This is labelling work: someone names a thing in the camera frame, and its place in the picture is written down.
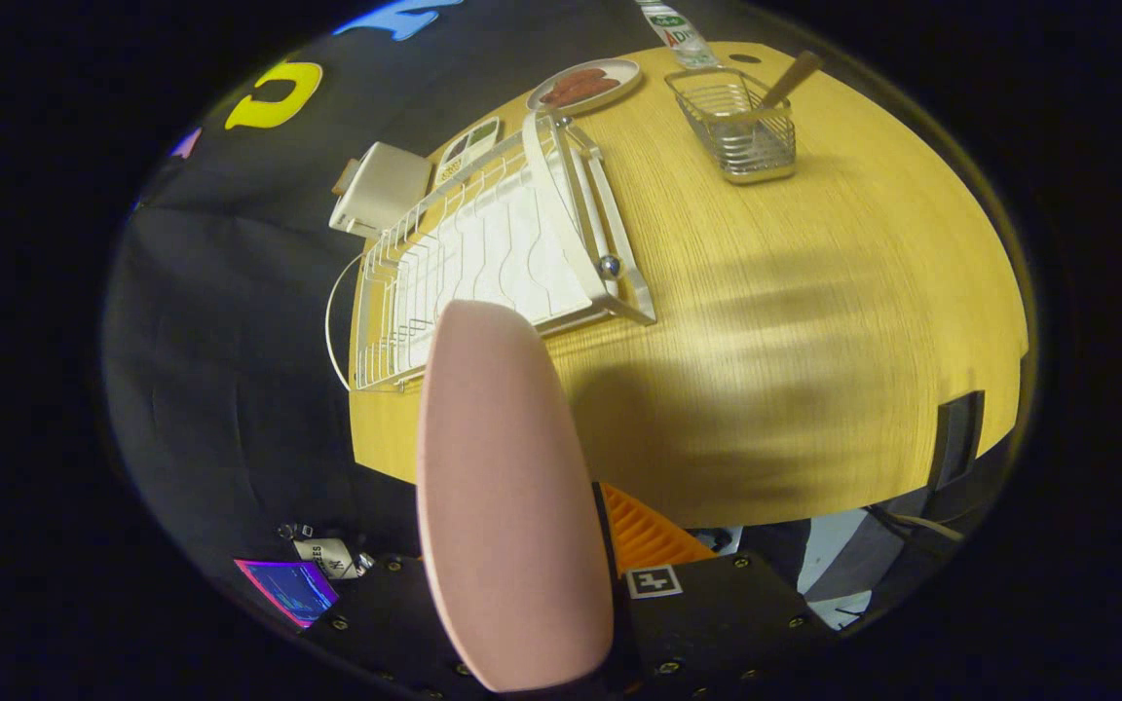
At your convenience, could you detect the wooden handled spoon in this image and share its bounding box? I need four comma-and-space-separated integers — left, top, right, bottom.
727, 51, 823, 137

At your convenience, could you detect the pink plate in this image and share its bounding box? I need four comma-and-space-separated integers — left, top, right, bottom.
415, 299, 616, 694

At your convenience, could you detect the white green drink bottle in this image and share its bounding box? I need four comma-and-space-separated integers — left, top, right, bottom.
637, 0, 718, 69

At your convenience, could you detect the purple glowing screen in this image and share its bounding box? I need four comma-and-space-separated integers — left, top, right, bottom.
235, 559, 340, 629

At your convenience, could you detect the white wire dish rack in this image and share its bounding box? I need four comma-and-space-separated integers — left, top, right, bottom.
325, 110, 657, 393

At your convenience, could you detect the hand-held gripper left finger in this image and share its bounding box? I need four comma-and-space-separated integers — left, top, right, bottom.
303, 555, 484, 700

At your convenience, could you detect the brown sausage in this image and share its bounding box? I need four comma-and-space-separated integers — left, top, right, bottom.
546, 78, 622, 108
540, 66, 611, 98

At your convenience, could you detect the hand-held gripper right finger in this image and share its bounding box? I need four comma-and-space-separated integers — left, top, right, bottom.
592, 482, 840, 697

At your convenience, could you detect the white sectioned snack tray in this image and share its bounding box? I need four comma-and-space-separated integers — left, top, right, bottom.
434, 117, 502, 188

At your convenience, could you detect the black table bracket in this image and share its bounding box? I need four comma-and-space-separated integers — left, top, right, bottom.
929, 391, 986, 491

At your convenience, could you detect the black backdrop cloth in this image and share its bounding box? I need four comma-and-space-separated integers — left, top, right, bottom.
101, 0, 640, 624

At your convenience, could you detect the beige plate with sausages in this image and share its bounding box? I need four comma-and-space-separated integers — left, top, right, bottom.
526, 58, 644, 116

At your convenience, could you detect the metal wire basket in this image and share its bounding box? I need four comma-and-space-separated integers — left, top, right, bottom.
664, 68, 798, 186

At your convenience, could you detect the white toaster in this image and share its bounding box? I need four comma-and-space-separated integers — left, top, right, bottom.
329, 142, 433, 240

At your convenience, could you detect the white printed tag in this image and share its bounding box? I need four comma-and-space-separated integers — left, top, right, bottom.
279, 524, 373, 581

